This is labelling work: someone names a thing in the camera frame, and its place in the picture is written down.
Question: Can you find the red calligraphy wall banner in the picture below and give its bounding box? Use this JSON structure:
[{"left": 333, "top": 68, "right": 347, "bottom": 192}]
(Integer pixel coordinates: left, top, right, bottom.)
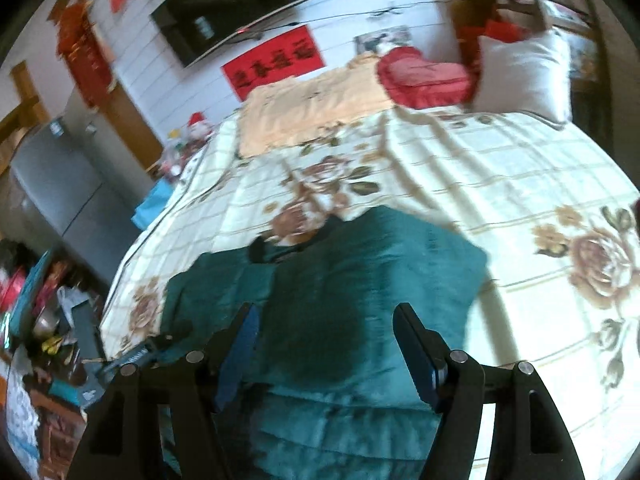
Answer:
[{"left": 222, "top": 25, "right": 326, "bottom": 101}]

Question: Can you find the black wall television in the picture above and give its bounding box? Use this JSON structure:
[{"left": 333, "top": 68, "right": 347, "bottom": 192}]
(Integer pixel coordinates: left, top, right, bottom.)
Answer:
[{"left": 152, "top": 0, "right": 307, "bottom": 67}]

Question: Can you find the cluttered wooden chair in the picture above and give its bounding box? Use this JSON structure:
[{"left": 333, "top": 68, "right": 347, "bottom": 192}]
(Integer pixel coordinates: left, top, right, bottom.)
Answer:
[{"left": 450, "top": 0, "right": 608, "bottom": 87}]

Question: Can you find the orange folded blanket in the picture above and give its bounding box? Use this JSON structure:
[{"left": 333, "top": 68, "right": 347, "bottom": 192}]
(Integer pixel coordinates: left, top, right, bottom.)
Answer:
[{"left": 238, "top": 52, "right": 394, "bottom": 158}]

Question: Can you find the wooden door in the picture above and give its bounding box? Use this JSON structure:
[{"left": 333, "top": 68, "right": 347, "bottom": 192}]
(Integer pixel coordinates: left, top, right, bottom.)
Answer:
[{"left": 100, "top": 81, "right": 163, "bottom": 170}]

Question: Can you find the red hanging wall ornament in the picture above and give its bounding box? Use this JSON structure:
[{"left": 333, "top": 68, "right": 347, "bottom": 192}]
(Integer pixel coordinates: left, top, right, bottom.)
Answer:
[{"left": 48, "top": 0, "right": 115, "bottom": 108}]

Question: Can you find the white square pillow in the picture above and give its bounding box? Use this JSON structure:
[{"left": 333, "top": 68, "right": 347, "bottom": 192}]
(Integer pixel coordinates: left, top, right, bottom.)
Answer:
[{"left": 472, "top": 30, "right": 572, "bottom": 126}]

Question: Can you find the red heart-shaped pillow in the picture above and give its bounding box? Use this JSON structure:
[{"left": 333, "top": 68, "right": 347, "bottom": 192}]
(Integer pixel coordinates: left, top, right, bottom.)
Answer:
[{"left": 376, "top": 47, "right": 475, "bottom": 110}]

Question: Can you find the dark green puffer jacket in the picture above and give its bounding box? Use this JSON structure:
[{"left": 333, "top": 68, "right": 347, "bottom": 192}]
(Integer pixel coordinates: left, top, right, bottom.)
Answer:
[{"left": 160, "top": 206, "right": 487, "bottom": 479}]

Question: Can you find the floral cream bed quilt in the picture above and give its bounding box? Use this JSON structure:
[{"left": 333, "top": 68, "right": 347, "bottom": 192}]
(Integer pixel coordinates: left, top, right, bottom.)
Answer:
[{"left": 101, "top": 106, "right": 639, "bottom": 479}]

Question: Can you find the santa plush toy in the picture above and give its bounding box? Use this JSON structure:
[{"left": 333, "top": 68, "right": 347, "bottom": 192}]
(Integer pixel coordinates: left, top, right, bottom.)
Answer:
[{"left": 186, "top": 112, "right": 214, "bottom": 141}]

